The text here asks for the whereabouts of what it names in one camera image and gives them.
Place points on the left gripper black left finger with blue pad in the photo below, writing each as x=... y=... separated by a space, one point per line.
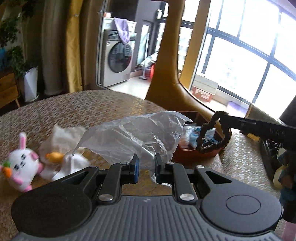
x=113 y=179

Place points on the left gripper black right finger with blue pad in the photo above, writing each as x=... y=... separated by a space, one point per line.
x=176 y=175

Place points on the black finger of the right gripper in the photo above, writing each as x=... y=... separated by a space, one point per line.
x=270 y=131

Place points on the clear plastic bag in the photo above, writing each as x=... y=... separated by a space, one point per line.
x=143 y=135

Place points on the white mesh cloth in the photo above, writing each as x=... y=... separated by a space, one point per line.
x=65 y=141

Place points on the white bunny plush toy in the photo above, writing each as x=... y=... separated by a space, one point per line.
x=21 y=166

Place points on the woven pattern cushion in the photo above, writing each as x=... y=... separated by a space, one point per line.
x=255 y=113

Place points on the red storage box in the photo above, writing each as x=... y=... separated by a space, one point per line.
x=188 y=154

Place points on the purple rolled mat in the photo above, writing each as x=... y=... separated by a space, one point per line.
x=237 y=109

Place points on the yellow duck plush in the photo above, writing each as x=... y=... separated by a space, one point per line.
x=54 y=157

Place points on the tan leather chair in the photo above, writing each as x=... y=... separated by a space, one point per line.
x=165 y=89

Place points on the red white cardboard box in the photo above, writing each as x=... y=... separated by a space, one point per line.
x=201 y=95

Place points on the red bucket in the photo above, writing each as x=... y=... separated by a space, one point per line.
x=151 y=71

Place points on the silver washing machine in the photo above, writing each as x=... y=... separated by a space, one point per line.
x=116 y=59

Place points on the white plant pot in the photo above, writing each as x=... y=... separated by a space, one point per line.
x=30 y=84

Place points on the wooden cabinet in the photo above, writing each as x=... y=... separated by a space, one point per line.
x=9 y=90

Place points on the purple towel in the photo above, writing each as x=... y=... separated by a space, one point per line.
x=122 y=29

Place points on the yellow curtain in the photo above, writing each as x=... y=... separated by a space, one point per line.
x=73 y=64

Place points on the green potted plant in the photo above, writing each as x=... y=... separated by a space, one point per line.
x=14 y=18

